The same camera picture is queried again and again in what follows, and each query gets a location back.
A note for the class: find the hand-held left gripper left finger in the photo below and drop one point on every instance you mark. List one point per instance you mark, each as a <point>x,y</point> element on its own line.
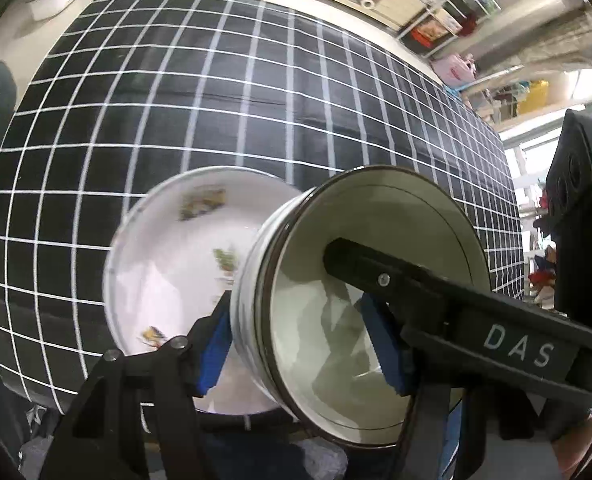
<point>214,355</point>

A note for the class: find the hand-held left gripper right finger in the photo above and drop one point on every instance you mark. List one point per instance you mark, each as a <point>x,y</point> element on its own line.
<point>388,355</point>

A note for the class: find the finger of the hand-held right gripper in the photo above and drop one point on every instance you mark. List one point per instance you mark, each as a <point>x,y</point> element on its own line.
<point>376,272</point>

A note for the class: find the small dark-rimmed patterned bowl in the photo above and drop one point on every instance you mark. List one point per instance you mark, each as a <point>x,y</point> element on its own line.
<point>301,335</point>

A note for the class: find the white plate with green floral print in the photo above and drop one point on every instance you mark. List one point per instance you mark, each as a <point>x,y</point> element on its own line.
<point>165,270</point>

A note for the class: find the person's right forearm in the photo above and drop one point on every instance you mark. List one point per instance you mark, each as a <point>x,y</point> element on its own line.
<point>576,445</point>

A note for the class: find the pink bag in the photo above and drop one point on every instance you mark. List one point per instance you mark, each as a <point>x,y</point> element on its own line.
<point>453,69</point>

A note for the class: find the yellow container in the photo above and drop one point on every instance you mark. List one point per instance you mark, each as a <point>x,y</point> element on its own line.
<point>533,96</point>

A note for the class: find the white paper roll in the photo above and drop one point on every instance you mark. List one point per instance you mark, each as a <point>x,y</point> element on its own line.
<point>369,3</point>

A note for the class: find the black white-grid tablecloth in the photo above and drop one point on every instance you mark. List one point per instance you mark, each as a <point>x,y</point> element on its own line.
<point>175,85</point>

